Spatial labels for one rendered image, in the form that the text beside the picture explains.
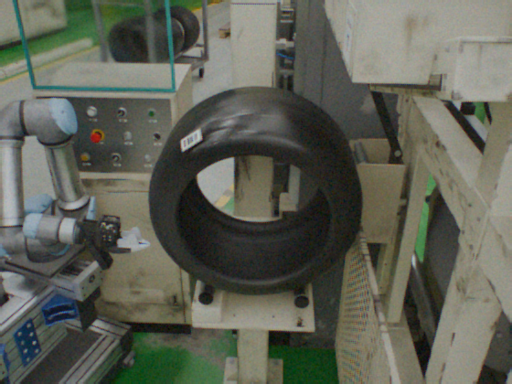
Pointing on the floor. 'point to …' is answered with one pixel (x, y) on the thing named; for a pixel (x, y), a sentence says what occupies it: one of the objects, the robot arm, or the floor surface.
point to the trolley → (181, 43)
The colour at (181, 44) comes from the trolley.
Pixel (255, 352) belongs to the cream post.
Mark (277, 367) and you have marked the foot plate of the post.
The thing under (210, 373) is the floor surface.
